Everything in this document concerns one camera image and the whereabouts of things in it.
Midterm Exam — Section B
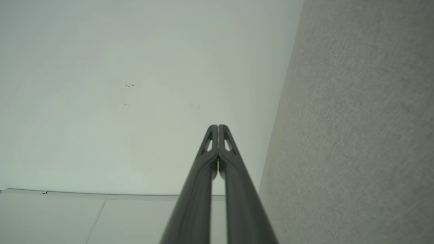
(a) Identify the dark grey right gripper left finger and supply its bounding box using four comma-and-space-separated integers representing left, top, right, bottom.
159, 125, 218, 244

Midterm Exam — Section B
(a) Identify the grey fabric sofa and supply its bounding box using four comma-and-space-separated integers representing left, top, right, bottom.
259, 0, 434, 244

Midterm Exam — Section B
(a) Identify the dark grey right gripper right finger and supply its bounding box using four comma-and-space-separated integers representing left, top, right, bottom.
218, 125, 279, 244

